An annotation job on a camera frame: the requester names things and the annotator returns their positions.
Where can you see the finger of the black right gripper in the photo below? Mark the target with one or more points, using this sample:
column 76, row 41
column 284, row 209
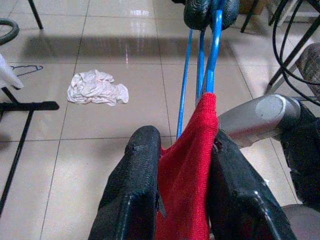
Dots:
column 197, row 15
column 230, row 12

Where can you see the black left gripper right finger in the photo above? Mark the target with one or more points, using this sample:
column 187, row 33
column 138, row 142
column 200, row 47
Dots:
column 237, row 200

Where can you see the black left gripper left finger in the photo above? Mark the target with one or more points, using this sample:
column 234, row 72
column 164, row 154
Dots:
column 130, row 187

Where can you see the blue plastic hanger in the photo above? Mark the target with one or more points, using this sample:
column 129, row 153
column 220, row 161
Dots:
column 214, row 50

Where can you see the red knitted sweater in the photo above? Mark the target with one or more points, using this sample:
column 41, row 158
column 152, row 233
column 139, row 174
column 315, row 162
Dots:
column 185, row 175

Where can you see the silver robot left leg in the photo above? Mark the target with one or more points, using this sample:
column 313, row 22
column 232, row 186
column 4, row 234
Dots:
column 270, row 112

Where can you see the dark speckled fabric chair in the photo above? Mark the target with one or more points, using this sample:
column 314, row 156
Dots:
column 310, row 65

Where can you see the crumpled white cloth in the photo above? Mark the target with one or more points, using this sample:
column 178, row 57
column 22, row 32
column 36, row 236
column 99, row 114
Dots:
column 95, row 90

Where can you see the white garment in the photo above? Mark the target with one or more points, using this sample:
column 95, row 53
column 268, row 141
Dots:
column 8, row 72

